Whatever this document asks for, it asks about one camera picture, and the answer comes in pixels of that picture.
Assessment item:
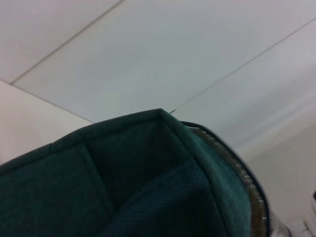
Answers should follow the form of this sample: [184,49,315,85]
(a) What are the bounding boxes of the dark teal insulated lunch bag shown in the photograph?
[0,108,270,237]

